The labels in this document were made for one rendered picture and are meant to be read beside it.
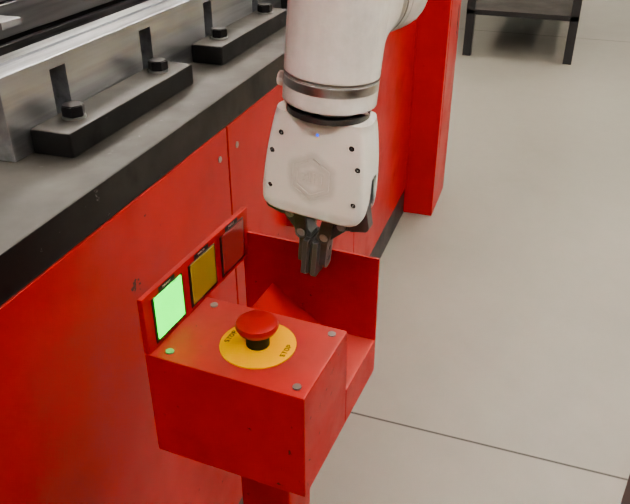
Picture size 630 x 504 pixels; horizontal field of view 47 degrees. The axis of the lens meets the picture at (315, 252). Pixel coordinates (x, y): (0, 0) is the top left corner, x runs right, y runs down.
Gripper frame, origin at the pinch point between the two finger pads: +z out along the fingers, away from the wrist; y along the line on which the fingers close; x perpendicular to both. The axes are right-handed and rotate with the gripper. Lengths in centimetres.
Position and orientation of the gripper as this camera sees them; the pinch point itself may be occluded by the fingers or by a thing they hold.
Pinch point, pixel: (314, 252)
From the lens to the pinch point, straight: 71.9
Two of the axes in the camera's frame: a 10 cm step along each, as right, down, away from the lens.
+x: 3.8, -4.6, 8.0
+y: 9.2, 2.7, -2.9
